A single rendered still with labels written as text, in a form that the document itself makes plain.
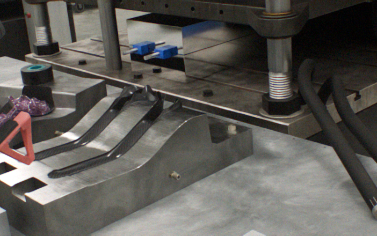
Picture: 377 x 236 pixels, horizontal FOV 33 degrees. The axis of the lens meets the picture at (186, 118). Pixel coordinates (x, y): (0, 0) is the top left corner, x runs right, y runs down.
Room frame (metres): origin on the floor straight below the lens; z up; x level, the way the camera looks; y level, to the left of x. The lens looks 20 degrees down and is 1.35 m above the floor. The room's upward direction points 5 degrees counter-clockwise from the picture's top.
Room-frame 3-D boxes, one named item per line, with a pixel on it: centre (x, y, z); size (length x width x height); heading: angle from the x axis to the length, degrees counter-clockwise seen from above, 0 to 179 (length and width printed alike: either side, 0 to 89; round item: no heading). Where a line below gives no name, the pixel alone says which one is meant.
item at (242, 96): (2.19, -0.14, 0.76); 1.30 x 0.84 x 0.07; 41
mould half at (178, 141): (1.17, 0.14, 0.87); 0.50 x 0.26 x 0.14; 131
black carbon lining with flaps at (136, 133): (1.17, 0.16, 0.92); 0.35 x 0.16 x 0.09; 131
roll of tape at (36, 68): (1.57, 0.37, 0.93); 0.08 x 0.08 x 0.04
